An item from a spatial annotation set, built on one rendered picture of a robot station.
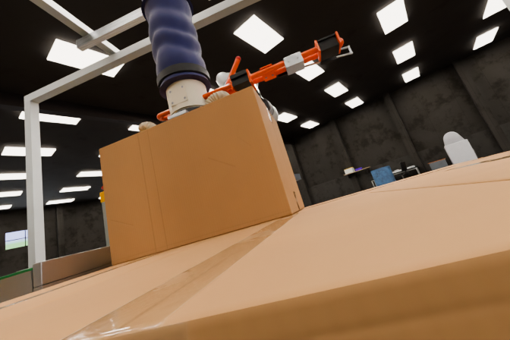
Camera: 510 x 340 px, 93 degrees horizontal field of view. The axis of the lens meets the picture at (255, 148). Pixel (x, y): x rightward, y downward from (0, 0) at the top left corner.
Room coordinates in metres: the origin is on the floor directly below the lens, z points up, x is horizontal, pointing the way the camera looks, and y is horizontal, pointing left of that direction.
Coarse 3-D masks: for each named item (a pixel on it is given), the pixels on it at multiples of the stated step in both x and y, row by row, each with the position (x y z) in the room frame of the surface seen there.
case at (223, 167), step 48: (240, 96) 0.68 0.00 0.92; (144, 144) 0.75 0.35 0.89; (192, 144) 0.72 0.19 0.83; (240, 144) 0.68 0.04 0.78; (144, 192) 0.76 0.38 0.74; (192, 192) 0.72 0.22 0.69; (240, 192) 0.69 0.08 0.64; (288, 192) 0.72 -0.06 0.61; (144, 240) 0.77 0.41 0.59; (192, 240) 0.73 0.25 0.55
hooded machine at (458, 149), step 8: (448, 136) 10.29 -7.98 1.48; (456, 136) 10.15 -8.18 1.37; (448, 144) 10.37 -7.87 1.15; (456, 144) 10.19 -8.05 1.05; (464, 144) 10.05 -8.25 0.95; (448, 152) 10.40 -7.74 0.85; (456, 152) 10.26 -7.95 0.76; (464, 152) 10.12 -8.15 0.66; (472, 152) 10.00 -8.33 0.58; (456, 160) 10.33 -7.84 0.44; (464, 160) 10.19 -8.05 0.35
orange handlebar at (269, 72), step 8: (312, 48) 0.79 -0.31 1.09; (304, 56) 0.80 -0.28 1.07; (312, 56) 0.82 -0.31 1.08; (280, 64) 0.81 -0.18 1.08; (256, 72) 0.83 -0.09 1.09; (264, 72) 0.83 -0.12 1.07; (272, 72) 0.83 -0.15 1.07; (280, 72) 0.86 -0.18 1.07; (256, 80) 0.88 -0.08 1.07; (224, 88) 0.86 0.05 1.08; (208, 96) 0.88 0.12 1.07; (160, 112) 0.93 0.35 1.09; (168, 112) 0.92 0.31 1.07; (160, 120) 0.96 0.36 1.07
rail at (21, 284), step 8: (24, 272) 0.66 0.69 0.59; (32, 272) 0.66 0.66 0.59; (0, 280) 0.68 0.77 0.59; (8, 280) 0.67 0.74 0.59; (16, 280) 0.67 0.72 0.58; (24, 280) 0.66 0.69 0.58; (32, 280) 0.66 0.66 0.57; (0, 288) 0.68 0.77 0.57; (8, 288) 0.67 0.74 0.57; (16, 288) 0.67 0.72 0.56; (24, 288) 0.66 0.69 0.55; (32, 288) 0.66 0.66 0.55; (0, 296) 0.68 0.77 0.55; (8, 296) 0.67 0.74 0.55; (16, 296) 0.67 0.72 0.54
